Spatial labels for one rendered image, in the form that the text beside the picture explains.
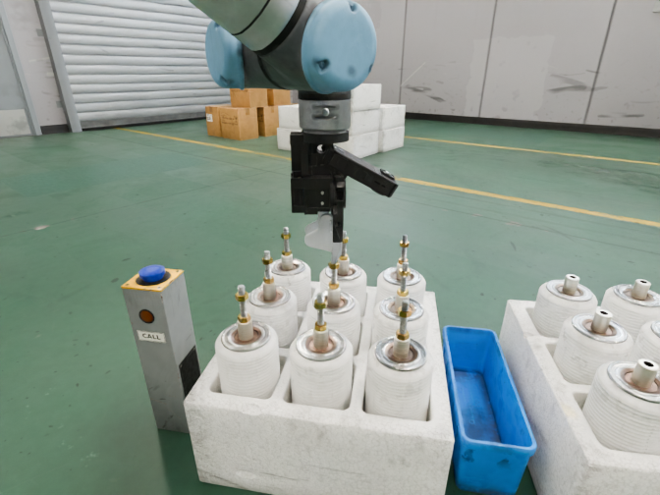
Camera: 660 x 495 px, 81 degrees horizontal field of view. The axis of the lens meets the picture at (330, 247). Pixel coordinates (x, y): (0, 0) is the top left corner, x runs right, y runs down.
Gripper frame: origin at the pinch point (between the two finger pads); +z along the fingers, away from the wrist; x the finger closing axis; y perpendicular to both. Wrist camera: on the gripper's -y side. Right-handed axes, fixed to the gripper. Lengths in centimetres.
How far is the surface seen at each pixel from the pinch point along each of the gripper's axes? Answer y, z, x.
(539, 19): -251, -83, -436
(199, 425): 21.6, 21.1, 15.4
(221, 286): 34, 35, -51
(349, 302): -2.1, 9.2, 0.3
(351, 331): -2.2, 13.0, 3.7
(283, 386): 9.0, 16.6, 12.4
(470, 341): -29.9, 25.7, -9.0
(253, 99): 64, -3, -358
